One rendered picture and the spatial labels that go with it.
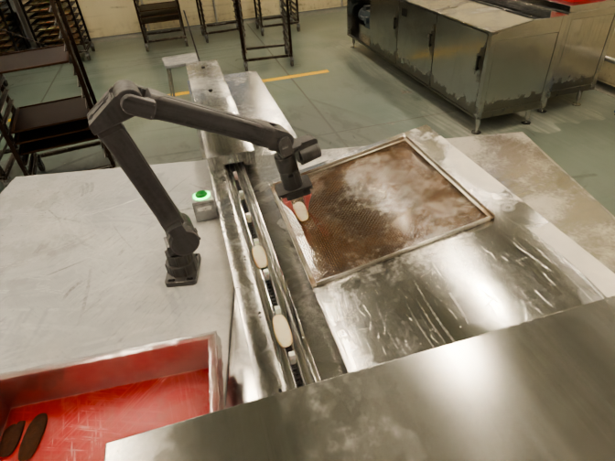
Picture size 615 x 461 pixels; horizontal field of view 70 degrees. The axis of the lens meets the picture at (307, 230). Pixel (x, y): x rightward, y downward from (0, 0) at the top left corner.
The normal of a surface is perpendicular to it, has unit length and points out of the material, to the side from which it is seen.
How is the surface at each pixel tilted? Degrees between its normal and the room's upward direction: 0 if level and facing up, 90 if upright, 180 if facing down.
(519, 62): 90
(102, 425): 0
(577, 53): 90
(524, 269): 10
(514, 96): 90
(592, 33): 90
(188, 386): 0
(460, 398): 0
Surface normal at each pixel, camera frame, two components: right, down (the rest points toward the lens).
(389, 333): -0.22, -0.74
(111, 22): 0.27, 0.58
